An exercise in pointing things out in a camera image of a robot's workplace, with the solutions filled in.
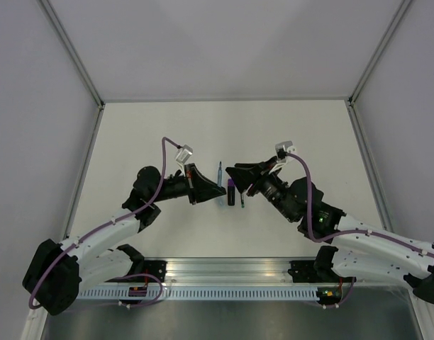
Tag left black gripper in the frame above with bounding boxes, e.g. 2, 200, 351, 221
151, 164, 226, 205

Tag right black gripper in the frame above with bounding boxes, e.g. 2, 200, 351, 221
225, 156, 296, 222

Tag blue marker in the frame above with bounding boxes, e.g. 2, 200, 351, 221
216, 194, 226, 208

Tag slim blue pen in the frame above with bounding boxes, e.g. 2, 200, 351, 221
217, 161, 223, 187

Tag black purple highlighter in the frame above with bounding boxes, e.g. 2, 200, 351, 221
227, 186, 235, 206

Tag green pen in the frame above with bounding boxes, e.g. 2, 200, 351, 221
240, 193, 245, 209

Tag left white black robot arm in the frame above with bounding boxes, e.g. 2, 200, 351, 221
22, 164, 226, 315

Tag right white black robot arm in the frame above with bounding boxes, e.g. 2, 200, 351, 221
226, 157, 434, 305

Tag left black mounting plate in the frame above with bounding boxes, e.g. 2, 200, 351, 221
142, 260, 167, 283

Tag black mounting plate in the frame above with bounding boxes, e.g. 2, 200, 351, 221
287, 260, 352, 283
142, 260, 167, 283

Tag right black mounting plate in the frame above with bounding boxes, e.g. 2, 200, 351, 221
287, 260, 352, 283

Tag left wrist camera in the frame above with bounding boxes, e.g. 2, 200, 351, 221
174, 144, 193, 174

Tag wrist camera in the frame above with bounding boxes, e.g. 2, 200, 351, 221
275, 140, 296, 166
174, 144, 193, 174

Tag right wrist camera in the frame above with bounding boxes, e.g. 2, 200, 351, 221
275, 140, 296, 166

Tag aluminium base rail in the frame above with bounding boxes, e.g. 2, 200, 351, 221
129, 257, 313, 285

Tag white slotted cable duct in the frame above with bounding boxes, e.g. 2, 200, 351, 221
78, 285, 318, 301

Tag right aluminium frame post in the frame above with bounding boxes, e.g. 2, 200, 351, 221
347, 0, 414, 106

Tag aluminium frame post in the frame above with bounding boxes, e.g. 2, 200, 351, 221
347, 0, 414, 106
35, 0, 105, 108

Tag left aluminium frame post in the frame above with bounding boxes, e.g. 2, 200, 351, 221
35, 0, 105, 108

